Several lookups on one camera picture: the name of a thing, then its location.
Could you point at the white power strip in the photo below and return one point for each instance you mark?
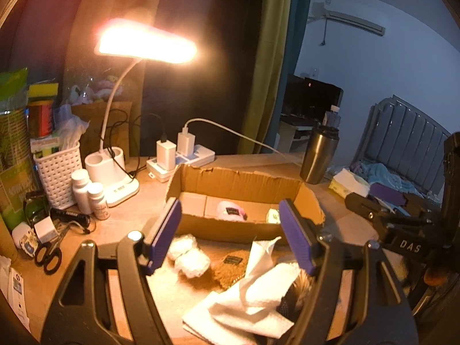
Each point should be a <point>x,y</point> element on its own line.
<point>200,157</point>

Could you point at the wall air conditioner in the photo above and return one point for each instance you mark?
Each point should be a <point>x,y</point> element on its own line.
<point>353,14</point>

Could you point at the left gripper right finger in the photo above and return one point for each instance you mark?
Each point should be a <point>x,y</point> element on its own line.
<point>378,311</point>

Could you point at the black flashlight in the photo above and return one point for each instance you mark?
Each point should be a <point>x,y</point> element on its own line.
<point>68,216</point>

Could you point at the brown cardboard box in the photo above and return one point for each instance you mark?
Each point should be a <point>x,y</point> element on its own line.
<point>200,190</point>

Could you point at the white pill bottle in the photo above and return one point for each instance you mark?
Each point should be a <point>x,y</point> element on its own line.
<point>80,184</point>
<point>98,203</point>

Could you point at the yellow curtain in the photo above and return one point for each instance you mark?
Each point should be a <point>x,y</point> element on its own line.
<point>266,74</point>

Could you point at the black scissors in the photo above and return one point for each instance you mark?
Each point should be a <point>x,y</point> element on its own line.
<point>49,254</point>

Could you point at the white charger with black cable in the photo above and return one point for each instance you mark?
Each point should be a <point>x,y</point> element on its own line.
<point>166,151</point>

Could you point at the black monitor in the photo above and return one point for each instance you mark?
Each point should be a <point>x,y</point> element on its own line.
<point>309,98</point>

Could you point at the brown fuzzy sock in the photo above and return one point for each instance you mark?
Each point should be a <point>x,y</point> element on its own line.
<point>231,268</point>

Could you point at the white woven basket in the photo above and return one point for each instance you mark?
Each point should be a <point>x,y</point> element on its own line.
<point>55,172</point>

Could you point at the white mask package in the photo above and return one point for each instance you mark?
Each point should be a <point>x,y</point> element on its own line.
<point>12,286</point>

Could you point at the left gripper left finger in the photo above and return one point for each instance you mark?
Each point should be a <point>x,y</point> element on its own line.
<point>81,311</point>

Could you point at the white towel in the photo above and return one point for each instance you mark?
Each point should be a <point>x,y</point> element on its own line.
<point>248,308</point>

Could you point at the tissue box on table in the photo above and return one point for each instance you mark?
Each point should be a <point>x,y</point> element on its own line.
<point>345,182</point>

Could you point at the yellow tissue pocket pack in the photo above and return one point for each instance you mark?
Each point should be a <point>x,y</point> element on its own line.
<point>273,216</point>

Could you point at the clear water bottle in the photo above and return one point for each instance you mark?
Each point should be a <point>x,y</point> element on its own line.
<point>332,118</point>

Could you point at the brown paper bag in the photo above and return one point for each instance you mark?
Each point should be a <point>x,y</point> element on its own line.
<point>117,131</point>

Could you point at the blue bed blanket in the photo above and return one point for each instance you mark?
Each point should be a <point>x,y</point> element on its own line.
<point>378,173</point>

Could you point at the white cotton balls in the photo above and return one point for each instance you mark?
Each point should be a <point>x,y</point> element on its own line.
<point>187,256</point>

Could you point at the pink fuzzy sock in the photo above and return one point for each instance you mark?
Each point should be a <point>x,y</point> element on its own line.
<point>230,211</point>

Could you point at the packaged paper cups green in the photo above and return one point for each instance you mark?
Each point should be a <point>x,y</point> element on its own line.
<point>17,167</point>

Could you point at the grey dotted sock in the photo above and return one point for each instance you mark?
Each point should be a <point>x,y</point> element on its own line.
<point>289,307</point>

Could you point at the red can yellow lid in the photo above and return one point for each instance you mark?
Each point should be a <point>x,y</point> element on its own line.
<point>41,97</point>

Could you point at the steel travel tumbler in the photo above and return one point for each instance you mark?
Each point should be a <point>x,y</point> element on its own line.
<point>321,147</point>

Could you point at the teal curtain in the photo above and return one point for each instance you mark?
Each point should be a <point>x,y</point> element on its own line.
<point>297,18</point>

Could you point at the grey padded headboard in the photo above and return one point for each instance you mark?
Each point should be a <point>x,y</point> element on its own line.
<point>407,141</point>

